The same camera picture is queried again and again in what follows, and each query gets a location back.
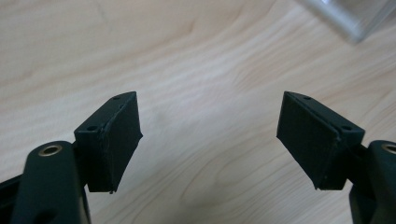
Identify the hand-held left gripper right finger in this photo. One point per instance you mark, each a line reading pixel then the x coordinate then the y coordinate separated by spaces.
pixel 314 140

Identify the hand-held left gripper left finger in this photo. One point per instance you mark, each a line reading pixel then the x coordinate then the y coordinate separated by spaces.
pixel 112 146

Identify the clear plastic container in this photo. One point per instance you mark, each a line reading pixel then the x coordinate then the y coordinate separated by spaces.
pixel 348 14

